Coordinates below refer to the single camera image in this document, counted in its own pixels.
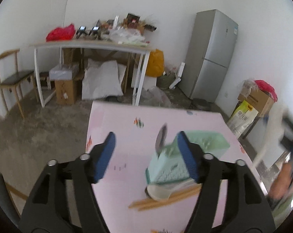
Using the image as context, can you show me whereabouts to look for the wooden chopstick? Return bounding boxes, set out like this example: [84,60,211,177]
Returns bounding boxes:
[128,184,202,211]

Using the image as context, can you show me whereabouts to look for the metal spoon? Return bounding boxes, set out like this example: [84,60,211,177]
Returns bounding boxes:
[155,123,167,157]

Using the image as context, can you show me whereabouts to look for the person's right hand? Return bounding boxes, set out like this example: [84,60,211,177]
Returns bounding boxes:
[268,163,293,200]

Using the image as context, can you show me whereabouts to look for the mint green utensil holder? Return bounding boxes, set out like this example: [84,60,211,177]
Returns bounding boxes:
[145,130,231,186]

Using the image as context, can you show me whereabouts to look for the yellow white rice bag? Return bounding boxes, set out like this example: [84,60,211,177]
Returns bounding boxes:
[227,100,258,138]

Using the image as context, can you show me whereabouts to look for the cardboard box with red cloth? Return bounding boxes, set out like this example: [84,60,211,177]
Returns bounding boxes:
[238,79,275,117]

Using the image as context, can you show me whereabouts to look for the pink patterned tablecloth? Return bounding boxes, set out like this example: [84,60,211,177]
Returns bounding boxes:
[86,102,259,232]

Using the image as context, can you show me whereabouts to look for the cardboard box on floor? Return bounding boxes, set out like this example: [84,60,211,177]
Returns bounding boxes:
[55,80,77,105]

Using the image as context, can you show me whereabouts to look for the white sack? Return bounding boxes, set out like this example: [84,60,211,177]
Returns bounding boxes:
[81,58,126,100]

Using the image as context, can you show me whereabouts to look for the wooden chair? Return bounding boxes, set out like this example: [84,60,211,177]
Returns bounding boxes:
[0,49,39,119]

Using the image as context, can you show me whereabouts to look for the silver refrigerator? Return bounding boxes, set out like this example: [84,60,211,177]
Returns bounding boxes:
[178,10,238,103]

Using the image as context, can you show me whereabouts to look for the red plastic bag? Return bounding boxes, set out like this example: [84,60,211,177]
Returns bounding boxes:
[46,24,76,42]

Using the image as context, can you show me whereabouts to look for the white work table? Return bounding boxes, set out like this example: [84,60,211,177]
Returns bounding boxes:
[34,38,152,107]

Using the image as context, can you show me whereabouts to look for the clear plastic bag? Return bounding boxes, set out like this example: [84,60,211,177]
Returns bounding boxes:
[109,28,145,44]

